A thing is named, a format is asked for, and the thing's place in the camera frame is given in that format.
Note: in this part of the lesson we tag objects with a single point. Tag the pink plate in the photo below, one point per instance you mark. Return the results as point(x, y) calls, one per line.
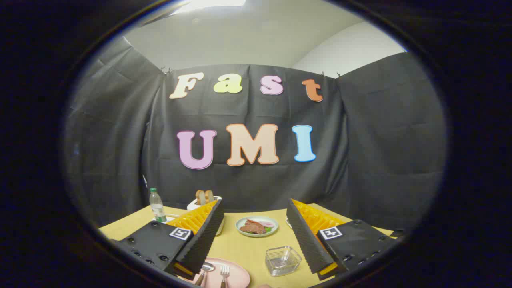
point(236, 272)

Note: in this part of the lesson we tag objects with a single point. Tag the toast bread slice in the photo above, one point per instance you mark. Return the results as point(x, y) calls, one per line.
point(209, 196)
point(200, 197)

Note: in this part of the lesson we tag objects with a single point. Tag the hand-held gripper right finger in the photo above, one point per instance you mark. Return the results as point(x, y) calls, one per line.
point(306, 236)

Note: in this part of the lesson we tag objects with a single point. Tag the pale green plate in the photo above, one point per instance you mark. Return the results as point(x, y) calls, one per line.
point(244, 232)

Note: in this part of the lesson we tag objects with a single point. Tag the clear plastic water bottle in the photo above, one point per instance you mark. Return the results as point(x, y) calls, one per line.
point(156, 208)

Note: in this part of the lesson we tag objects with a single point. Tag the clear square strainer tray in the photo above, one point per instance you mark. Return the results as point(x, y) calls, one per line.
point(283, 262)

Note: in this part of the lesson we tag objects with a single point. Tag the pink ham slice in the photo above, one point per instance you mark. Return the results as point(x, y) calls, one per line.
point(267, 224)

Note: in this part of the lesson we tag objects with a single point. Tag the white toaster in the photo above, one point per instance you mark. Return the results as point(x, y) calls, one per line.
point(194, 206)

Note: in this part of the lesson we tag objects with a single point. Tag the brown meat slice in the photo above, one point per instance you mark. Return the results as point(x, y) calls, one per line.
point(252, 228)

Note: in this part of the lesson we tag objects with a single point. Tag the black backdrop cloth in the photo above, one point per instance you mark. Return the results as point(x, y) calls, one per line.
point(248, 180)

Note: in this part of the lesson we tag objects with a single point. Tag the white square coaster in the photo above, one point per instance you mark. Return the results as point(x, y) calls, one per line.
point(171, 217)

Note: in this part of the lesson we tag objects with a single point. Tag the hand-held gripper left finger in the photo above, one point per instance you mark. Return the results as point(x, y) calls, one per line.
point(204, 236)

